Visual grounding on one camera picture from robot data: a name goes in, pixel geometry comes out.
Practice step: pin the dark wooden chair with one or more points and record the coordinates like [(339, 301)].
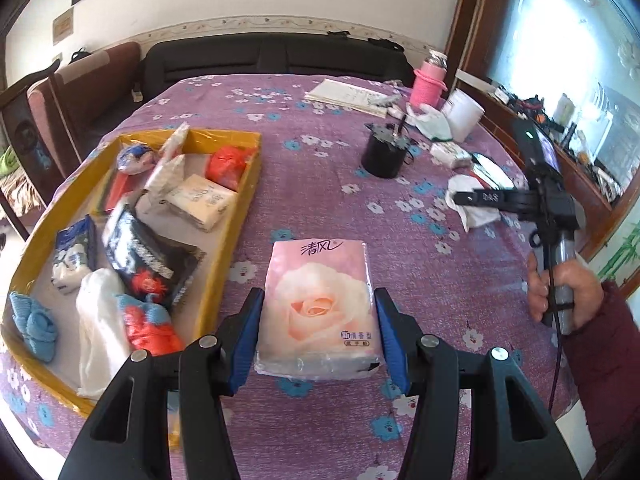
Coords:
[(25, 125)]

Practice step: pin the blue and white tissue pack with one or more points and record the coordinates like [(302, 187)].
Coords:
[(75, 255)]

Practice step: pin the purple floral tablecloth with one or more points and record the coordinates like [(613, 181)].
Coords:
[(325, 200)]

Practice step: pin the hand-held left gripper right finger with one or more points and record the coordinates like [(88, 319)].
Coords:
[(395, 345)]

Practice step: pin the person's right hand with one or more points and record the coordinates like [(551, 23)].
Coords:
[(585, 290)]

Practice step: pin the maroon upholstered chair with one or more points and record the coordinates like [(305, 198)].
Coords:
[(95, 90)]

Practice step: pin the round blue and red bundle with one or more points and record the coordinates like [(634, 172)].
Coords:
[(135, 159)]

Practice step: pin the black sofa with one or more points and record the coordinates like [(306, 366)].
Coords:
[(250, 60)]

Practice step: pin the green cloth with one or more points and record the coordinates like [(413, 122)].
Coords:
[(7, 160)]

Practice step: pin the large window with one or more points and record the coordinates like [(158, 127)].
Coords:
[(565, 25)]

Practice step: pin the green bamboo wall sticker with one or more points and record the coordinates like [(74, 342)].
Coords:
[(622, 255)]

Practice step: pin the person's right forearm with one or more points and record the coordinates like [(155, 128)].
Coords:
[(610, 370)]

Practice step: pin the white cup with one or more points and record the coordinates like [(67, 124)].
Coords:
[(464, 115)]

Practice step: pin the yellow cardboard box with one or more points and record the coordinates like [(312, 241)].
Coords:
[(235, 237)]

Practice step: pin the black phone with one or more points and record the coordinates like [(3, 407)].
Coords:
[(492, 170)]

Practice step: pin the slim white packet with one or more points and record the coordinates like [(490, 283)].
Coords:
[(175, 141)]

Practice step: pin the black pen holder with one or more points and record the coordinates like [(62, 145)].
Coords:
[(385, 155)]

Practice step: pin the black printed packet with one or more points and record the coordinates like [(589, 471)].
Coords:
[(150, 250)]

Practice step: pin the pink rose tissue pack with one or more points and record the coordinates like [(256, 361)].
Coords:
[(320, 305)]

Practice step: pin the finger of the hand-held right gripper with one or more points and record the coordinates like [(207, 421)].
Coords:
[(500, 199)]

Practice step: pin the white cloth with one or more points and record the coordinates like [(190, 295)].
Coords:
[(102, 330)]

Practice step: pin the white crumpled glove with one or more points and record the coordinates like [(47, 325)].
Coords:
[(475, 212)]

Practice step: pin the blue and red knitted item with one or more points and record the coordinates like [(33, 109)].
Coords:
[(150, 327)]

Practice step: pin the red mesh ball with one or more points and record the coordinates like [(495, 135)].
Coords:
[(227, 165)]

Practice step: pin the patterned blanket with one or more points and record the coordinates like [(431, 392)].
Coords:
[(20, 192)]

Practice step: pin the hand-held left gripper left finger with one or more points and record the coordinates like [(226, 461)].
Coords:
[(245, 342)]

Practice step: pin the white crumpled bag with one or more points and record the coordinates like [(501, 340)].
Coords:
[(430, 122)]

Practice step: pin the small wall plaque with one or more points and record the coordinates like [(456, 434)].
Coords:
[(63, 25)]

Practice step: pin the blue knitted socks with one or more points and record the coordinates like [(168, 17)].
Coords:
[(32, 325)]

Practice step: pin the white papers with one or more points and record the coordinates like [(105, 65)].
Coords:
[(345, 92)]

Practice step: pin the pink bottle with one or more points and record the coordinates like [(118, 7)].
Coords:
[(427, 82)]

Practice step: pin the small white tissue pack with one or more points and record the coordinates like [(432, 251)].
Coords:
[(450, 155)]

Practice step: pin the striped multicolour pack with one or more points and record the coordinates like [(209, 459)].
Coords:
[(117, 190)]

